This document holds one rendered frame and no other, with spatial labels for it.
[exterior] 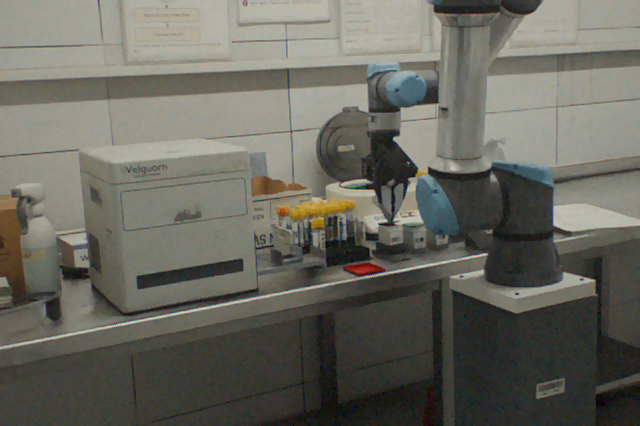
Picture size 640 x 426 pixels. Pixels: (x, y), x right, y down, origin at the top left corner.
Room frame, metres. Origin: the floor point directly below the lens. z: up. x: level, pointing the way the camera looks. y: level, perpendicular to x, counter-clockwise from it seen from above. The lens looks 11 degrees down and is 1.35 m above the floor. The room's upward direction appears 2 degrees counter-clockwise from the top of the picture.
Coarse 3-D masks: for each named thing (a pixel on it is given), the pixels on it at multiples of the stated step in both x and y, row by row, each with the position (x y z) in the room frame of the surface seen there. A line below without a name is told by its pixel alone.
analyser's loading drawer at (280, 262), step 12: (276, 252) 1.70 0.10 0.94; (300, 252) 1.70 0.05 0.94; (312, 252) 1.77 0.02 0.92; (324, 252) 1.72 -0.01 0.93; (264, 264) 1.70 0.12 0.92; (276, 264) 1.69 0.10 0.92; (288, 264) 1.68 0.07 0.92; (300, 264) 1.69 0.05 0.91; (312, 264) 1.71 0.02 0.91; (324, 264) 1.72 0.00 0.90
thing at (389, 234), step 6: (378, 228) 1.88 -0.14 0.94; (384, 228) 1.86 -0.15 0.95; (390, 228) 1.86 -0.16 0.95; (396, 228) 1.86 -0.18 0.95; (384, 234) 1.86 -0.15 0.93; (390, 234) 1.85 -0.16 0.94; (396, 234) 1.85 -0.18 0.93; (402, 234) 1.86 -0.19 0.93; (384, 240) 1.86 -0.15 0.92; (390, 240) 1.85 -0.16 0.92; (396, 240) 1.85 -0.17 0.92; (402, 240) 1.86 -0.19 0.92
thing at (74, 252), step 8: (64, 240) 1.94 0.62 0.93; (72, 240) 1.94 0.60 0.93; (80, 240) 1.93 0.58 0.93; (64, 248) 1.94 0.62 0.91; (72, 248) 1.88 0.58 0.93; (80, 248) 1.88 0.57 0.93; (64, 256) 1.95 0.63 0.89; (72, 256) 1.89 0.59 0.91; (80, 256) 1.88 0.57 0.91; (72, 264) 1.89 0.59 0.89; (80, 264) 1.88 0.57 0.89; (88, 264) 1.89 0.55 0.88
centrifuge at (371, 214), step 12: (360, 180) 2.31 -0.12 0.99; (408, 180) 2.24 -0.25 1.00; (336, 192) 2.17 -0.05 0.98; (348, 192) 2.14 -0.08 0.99; (360, 192) 2.13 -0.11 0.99; (372, 192) 2.12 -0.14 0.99; (408, 192) 2.14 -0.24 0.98; (360, 204) 2.10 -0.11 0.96; (372, 204) 2.10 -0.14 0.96; (408, 204) 2.14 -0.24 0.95; (360, 216) 2.10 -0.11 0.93; (372, 216) 2.10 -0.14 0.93; (396, 216) 2.11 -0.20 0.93; (408, 216) 2.11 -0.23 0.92; (420, 216) 2.12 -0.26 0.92; (372, 228) 2.05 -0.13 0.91
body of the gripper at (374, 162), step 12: (372, 132) 1.87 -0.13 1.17; (384, 132) 1.85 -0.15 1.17; (396, 132) 1.86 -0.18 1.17; (372, 144) 1.90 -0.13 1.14; (372, 156) 1.90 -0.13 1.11; (372, 168) 1.88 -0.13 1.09; (384, 168) 1.85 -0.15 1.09; (372, 180) 1.88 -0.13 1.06; (384, 180) 1.85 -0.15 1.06; (396, 180) 1.87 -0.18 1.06
